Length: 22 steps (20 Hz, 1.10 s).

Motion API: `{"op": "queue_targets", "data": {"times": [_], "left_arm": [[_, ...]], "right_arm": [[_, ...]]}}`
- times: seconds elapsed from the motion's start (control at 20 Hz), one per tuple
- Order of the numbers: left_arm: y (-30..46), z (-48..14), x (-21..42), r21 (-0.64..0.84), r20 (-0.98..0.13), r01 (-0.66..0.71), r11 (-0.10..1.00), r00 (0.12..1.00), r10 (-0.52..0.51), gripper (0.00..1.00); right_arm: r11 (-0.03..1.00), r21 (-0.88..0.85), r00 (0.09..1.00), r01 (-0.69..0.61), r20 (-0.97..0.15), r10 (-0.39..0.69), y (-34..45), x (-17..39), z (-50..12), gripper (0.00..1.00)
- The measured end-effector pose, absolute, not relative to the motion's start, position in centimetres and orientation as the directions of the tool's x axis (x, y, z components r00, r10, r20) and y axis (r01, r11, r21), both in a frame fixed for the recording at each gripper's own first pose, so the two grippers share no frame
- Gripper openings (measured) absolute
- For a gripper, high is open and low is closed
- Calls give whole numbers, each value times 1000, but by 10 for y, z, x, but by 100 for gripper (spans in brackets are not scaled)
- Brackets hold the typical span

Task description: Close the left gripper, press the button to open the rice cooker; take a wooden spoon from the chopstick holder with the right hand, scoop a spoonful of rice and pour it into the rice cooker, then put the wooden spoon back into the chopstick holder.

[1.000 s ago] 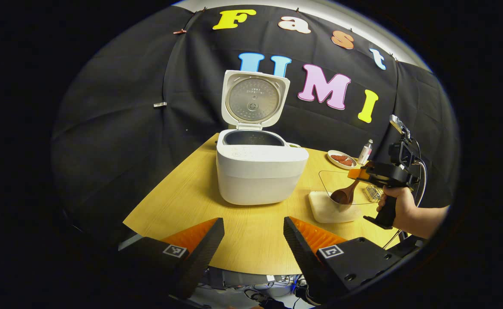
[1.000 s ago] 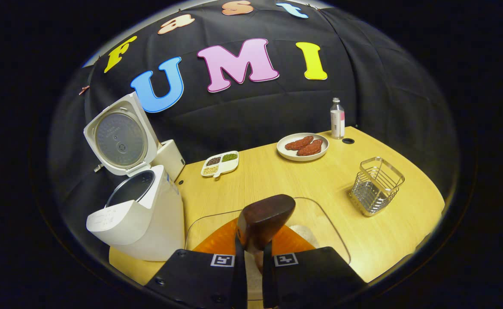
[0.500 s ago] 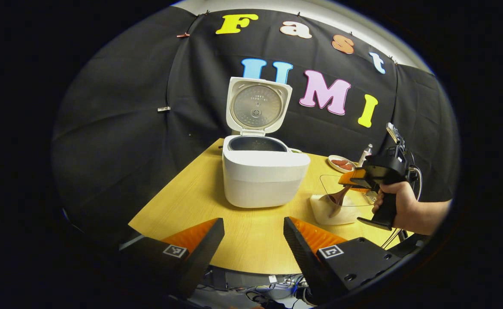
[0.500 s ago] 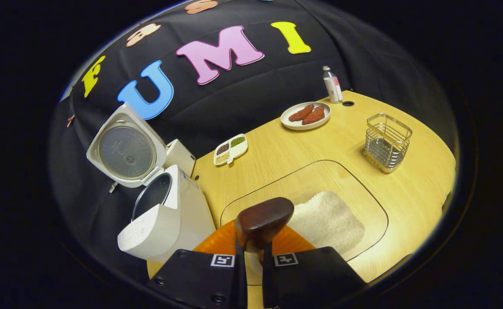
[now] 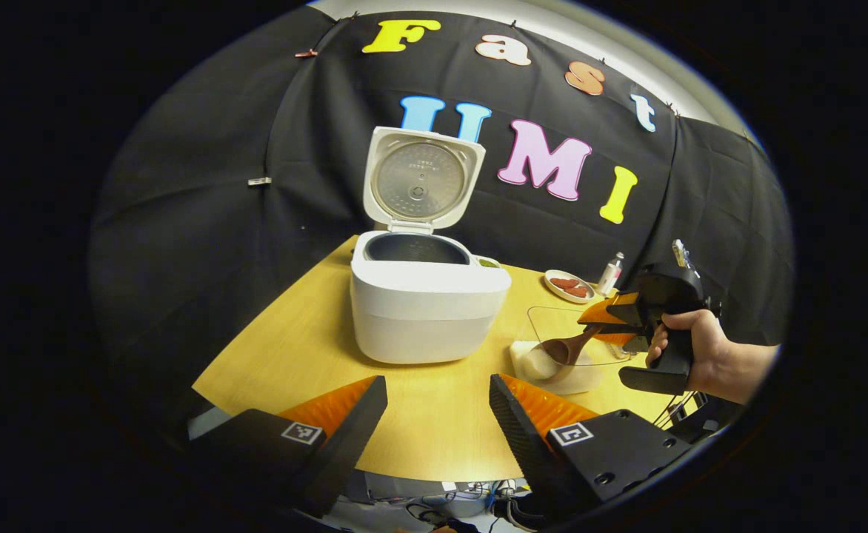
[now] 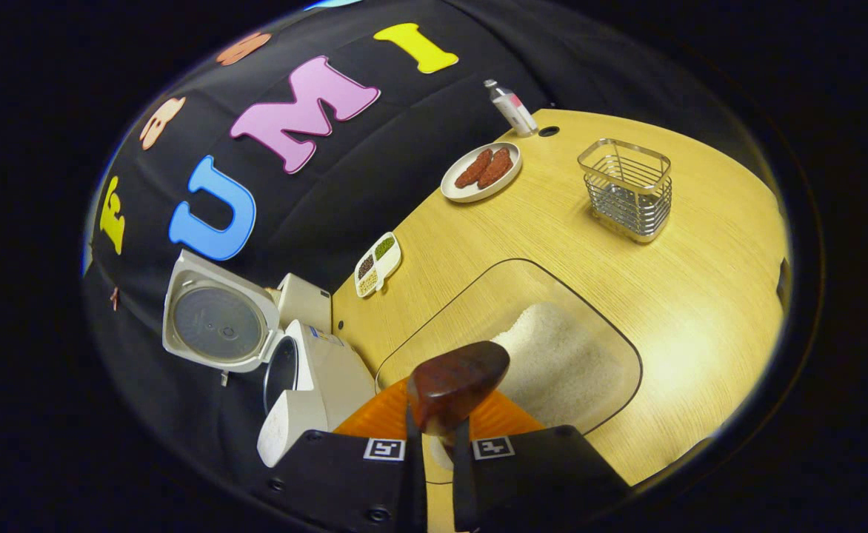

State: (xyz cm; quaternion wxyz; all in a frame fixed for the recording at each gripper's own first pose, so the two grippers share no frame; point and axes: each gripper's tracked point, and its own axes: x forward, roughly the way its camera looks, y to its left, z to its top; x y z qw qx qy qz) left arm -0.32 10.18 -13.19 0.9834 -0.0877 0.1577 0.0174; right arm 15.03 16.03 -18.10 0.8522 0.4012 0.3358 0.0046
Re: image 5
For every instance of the clear plastic container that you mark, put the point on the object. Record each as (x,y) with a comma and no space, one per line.
(552,318)

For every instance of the white rice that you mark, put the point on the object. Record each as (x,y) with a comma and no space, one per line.
(534,366)

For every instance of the clear bottle with pink label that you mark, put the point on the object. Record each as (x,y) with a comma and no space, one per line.
(609,277)

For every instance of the black backdrop cloth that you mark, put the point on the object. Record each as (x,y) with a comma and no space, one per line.
(197,222)

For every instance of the white rice cooker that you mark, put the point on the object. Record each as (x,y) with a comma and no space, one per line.
(419,311)

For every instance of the white round plate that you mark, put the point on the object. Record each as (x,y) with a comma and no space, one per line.
(552,292)

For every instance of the brown wooden spoon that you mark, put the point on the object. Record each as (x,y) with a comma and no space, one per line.
(561,352)

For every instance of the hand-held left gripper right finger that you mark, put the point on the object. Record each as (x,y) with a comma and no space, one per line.
(526,444)

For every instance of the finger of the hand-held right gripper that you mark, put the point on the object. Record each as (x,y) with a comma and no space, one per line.
(626,342)
(623,311)

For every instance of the silver metal clip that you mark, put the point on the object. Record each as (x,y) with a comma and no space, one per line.
(259,180)

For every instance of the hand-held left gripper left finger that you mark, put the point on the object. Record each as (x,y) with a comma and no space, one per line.
(341,444)

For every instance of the red-brown sausage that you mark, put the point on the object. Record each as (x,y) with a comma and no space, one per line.
(576,292)
(563,283)

